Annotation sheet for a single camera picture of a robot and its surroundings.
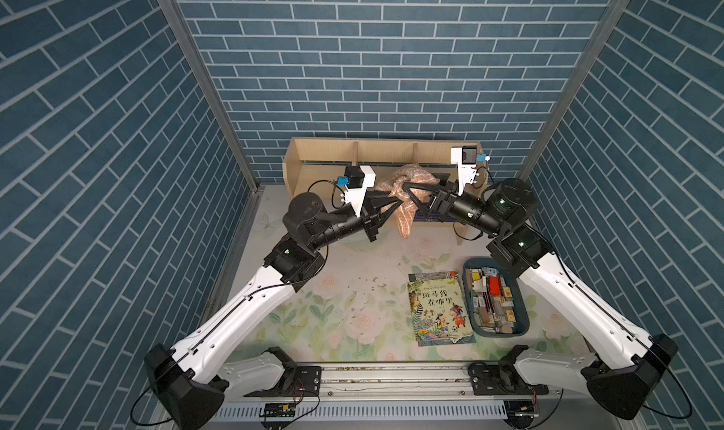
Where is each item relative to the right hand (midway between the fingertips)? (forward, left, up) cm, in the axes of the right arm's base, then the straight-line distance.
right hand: (414, 185), depth 57 cm
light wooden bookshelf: (+26, +31, -17) cm, 44 cm away
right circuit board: (-30, -32, -47) cm, 64 cm away
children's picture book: (-7, -12, -46) cm, 48 cm away
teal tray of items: (-5, -29, -43) cm, 53 cm away
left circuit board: (-36, +30, -49) cm, 68 cm away
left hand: (-4, +1, -1) cm, 4 cm away
